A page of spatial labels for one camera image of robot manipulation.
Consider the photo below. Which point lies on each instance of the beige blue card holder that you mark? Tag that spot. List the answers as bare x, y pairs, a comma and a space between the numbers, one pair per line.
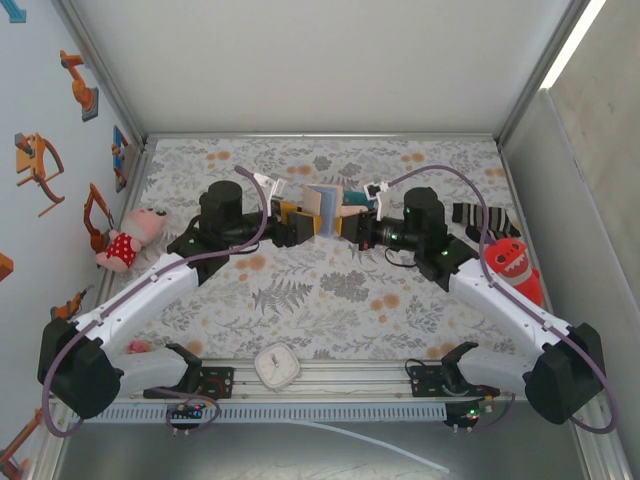
312, 200

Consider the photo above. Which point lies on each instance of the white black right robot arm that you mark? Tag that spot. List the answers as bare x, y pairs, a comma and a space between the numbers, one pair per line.
500, 300

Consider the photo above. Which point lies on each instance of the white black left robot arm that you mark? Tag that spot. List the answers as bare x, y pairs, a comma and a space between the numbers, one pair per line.
140, 295

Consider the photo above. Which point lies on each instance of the teal credit card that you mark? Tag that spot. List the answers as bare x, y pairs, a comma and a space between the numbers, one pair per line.
357, 200

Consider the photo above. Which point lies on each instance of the black white striped sock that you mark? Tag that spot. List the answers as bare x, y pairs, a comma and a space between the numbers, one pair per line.
480, 215

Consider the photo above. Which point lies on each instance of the red plush monster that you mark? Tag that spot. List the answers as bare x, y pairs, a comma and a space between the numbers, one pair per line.
510, 260

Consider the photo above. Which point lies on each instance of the floral patterned table mat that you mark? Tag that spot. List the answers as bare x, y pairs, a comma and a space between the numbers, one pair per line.
320, 330

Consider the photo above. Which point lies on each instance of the pink plush doll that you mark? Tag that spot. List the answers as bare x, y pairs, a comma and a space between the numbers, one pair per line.
122, 247

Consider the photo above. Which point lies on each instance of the blue orange robot sticker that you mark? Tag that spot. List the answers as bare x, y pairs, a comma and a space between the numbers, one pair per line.
120, 155

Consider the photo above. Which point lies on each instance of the white square timer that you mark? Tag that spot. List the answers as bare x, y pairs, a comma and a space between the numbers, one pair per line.
277, 367

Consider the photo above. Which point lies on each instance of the small pink soft toy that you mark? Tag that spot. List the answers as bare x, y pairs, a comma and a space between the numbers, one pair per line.
137, 346

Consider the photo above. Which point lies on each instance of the orange grey robot sticker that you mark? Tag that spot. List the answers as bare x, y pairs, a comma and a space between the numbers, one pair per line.
27, 160

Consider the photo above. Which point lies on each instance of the small right circuit board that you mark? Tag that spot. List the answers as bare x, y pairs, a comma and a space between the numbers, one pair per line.
472, 414

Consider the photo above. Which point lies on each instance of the small circuit board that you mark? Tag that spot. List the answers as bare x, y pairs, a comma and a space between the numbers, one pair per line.
186, 412
472, 414

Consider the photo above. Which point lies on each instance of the small left circuit board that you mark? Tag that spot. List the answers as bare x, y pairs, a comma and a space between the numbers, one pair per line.
186, 412

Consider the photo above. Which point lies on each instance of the bright light strip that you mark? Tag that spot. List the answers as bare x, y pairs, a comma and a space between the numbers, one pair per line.
575, 40

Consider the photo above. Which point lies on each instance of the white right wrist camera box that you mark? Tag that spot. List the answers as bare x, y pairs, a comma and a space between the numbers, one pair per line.
376, 197

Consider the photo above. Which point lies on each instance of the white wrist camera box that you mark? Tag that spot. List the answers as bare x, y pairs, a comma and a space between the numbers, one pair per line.
376, 197
270, 186

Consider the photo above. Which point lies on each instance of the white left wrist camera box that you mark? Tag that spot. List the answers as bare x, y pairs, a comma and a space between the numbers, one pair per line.
270, 186

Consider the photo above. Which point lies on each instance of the aluminium rear rail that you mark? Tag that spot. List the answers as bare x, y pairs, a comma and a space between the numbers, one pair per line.
320, 135

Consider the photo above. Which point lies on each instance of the aluminium front rail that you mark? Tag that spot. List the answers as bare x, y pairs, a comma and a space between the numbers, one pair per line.
350, 380

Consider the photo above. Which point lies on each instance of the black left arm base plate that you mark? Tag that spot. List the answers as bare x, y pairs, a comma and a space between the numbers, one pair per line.
227, 372

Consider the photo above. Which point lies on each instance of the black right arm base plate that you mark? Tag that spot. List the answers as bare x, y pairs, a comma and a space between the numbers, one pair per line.
422, 382

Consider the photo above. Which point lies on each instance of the aluminium frame post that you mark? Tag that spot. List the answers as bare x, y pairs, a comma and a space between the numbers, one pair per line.
544, 65
98, 65

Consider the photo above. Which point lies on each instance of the orange wall sticker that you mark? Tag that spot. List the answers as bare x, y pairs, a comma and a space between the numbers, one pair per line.
5, 267

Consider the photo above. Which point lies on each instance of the blue wall sticker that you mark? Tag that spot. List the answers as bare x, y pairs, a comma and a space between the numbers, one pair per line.
17, 12

